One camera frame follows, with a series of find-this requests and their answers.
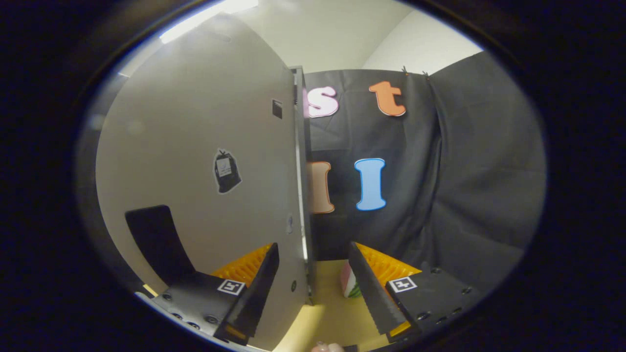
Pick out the grey shoe cabinet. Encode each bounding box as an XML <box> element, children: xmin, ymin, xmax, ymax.
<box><xmin>289</xmin><ymin>65</ymin><xmax>317</xmax><ymax>304</ymax></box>

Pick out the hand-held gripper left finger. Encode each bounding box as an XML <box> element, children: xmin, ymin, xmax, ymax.
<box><xmin>146</xmin><ymin>242</ymin><xmax>281</xmax><ymax>346</ymax></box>

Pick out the ceiling light strip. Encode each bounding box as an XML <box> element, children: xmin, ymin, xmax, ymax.
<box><xmin>159</xmin><ymin>0</ymin><xmax>259</xmax><ymax>44</ymax></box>

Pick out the white shoe cabinet door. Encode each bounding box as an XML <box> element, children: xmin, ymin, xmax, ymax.
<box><xmin>95</xmin><ymin>12</ymin><xmax>316</xmax><ymax>352</ymax></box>

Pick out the watermelon slice toy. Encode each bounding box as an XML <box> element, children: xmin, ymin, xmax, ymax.
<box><xmin>341</xmin><ymin>262</ymin><xmax>365</xmax><ymax>299</ymax></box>

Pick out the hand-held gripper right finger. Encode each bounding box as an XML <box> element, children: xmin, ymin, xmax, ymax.
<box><xmin>347</xmin><ymin>242</ymin><xmax>483</xmax><ymax>344</ymax></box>

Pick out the black backdrop cloth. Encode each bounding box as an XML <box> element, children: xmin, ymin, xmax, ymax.
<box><xmin>303</xmin><ymin>51</ymin><xmax>547</xmax><ymax>294</ymax></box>

